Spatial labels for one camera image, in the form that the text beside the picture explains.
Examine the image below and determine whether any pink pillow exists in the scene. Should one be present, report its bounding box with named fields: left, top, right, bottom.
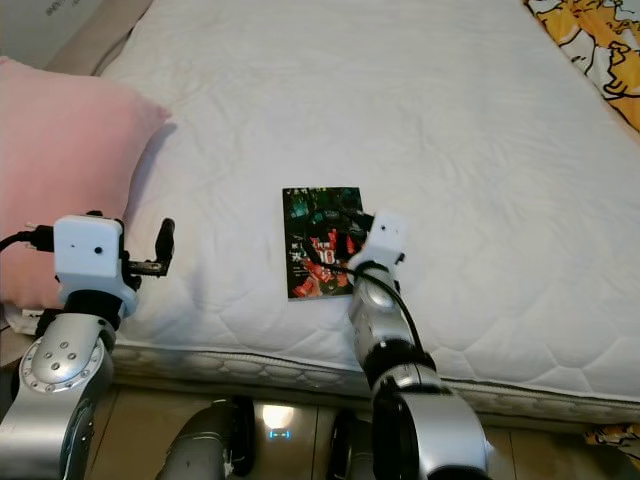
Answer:
left=0, top=57, right=173, bottom=309

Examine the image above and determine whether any dark green red book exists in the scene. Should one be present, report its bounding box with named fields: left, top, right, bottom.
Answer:
left=282, top=186, right=366, bottom=301

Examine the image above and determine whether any white quilted mattress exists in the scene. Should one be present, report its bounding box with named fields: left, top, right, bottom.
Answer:
left=10, top=0, right=640, bottom=406

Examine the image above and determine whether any orange cartoon print blanket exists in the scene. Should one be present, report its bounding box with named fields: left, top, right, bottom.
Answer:
left=523, top=0, right=640, bottom=131

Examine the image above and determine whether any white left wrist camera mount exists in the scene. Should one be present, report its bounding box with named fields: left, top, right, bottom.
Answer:
left=53, top=215, right=139, bottom=319

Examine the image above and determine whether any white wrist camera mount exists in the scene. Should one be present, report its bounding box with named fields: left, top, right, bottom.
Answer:
left=53, top=215, right=139, bottom=319
left=360, top=210, right=411, bottom=271

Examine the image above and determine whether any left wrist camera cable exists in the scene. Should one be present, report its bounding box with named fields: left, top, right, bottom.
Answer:
left=0, top=228, right=56, bottom=251

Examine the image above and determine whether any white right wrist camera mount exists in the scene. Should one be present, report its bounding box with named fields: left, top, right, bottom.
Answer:
left=360, top=210, right=411, bottom=271

